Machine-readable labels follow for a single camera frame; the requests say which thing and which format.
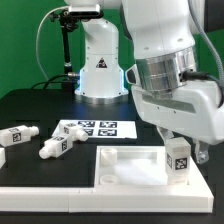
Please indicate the white block at left edge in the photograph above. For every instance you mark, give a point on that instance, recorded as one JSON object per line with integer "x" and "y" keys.
{"x": 2, "y": 157}

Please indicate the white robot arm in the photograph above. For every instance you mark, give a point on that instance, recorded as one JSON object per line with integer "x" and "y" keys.
{"x": 168, "y": 90}

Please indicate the white L-shaped fence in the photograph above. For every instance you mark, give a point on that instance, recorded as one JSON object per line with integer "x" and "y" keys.
{"x": 189, "y": 199}

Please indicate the paper sheet with markers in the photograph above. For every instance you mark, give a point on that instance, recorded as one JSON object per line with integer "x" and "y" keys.
{"x": 104, "y": 128}

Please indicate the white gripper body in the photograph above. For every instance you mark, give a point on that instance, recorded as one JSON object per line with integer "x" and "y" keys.
{"x": 196, "y": 109}

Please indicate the black camera on stand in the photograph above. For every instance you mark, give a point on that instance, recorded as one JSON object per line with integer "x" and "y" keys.
{"x": 68, "y": 18}

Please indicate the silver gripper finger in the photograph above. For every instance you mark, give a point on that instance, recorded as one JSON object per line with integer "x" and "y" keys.
{"x": 165, "y": 134}
{"x": 201, "y": 152}

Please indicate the white square tabletop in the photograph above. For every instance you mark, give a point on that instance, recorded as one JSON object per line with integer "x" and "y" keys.
{"x": 138, "y": 166}

